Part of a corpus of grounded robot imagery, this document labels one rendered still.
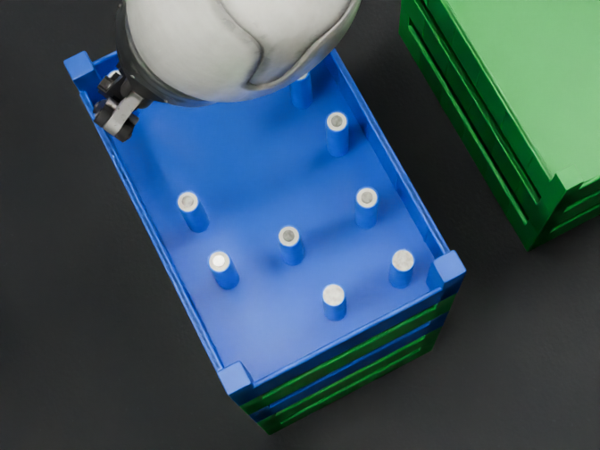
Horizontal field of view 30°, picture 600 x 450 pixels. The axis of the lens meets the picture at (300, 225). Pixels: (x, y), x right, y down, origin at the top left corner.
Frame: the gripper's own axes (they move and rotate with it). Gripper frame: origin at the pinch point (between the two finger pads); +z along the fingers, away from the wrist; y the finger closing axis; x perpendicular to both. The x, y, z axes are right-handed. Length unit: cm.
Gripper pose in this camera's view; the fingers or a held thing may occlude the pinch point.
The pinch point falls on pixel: (130, 80)
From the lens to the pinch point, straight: 89.2
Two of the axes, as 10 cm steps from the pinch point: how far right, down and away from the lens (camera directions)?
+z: -3.1, 0.1, 9.5
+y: -5.4, 8.2, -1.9
